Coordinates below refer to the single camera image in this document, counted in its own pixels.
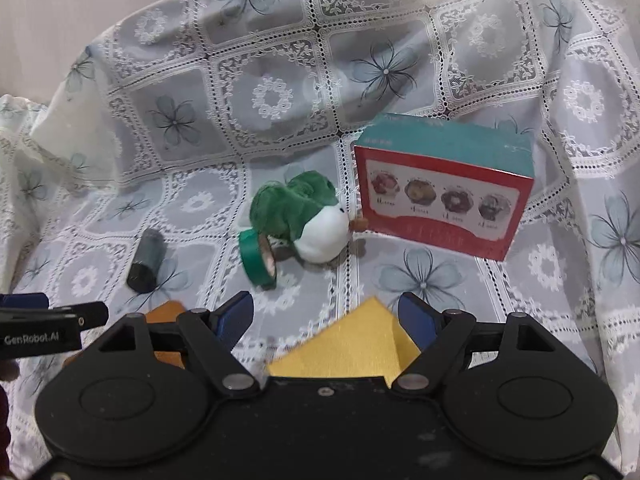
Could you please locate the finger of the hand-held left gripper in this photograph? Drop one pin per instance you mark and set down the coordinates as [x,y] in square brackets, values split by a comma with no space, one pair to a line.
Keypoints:
[60,316]

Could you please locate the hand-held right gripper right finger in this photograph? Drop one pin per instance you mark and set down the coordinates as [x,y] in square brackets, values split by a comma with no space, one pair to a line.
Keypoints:
[417,322]

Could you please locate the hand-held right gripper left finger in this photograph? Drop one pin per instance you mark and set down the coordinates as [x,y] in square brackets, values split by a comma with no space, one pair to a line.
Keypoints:
[235,317]

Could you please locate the green and white plush toy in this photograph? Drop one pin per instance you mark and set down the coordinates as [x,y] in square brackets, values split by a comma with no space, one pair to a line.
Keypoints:
[320,230]

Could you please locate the green tape roll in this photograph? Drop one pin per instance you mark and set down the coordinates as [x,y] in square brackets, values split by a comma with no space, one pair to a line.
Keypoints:
[255,260]

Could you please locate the brown leather case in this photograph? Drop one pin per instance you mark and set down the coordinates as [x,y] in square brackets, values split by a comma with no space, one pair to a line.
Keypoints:
[165,312]

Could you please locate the yellow box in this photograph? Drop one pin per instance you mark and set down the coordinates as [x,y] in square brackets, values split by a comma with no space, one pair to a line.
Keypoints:
[345,345]

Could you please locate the dark grey roll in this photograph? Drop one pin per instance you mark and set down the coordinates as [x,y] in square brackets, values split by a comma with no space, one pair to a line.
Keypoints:
[146,260]

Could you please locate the red and teal box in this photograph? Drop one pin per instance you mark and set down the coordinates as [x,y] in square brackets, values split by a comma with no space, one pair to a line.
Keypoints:
[450,190]

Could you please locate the white lace floral cloth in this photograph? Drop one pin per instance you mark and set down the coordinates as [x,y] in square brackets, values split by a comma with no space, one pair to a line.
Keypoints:
[300,85]

